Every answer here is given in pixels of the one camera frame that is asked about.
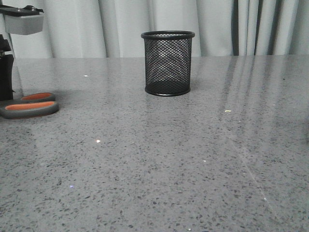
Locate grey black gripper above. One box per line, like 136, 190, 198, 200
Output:
0, 5, 44, 101

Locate grey orange handled scissors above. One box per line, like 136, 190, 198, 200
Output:
0, 92, 59, 119

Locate black mesh pen bucket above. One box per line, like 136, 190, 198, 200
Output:
141, 30, 195, 97

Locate grey curtain backdrop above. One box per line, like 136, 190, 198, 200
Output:
0, 0, 309, 58

